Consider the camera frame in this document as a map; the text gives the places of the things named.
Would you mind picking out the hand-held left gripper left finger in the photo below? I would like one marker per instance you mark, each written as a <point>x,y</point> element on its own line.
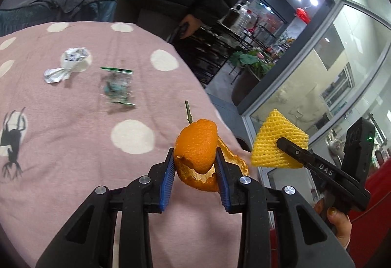
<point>166,182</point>

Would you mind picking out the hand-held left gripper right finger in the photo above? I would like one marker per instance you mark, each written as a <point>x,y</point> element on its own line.
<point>223,185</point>

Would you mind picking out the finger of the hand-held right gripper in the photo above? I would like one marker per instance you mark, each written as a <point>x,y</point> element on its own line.
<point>323,174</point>

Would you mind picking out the orange peel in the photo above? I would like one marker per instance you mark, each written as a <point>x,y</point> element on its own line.
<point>195,145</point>

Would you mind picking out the yellow foam fruit net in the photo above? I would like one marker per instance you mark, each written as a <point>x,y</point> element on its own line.
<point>272,136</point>

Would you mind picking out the person's right hand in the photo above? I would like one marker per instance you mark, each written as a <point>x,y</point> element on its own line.
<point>339,223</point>

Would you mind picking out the dark plant pot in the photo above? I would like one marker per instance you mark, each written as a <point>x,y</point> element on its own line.
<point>243,87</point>

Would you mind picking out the green potted plant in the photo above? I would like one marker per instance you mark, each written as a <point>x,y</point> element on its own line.
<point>250,61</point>

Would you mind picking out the black trolley rack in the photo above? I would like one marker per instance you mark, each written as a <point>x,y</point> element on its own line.
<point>210,51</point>

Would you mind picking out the red hanging decoration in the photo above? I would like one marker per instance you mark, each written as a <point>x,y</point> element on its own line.
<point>303,15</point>

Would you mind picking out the crumpled silver foil wrapper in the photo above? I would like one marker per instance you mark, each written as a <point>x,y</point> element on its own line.
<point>71,61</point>

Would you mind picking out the group of bottles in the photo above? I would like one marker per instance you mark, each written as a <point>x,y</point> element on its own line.
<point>244,14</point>

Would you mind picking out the massage bed with blue skirt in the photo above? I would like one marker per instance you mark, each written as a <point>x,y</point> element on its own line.
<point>36,19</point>

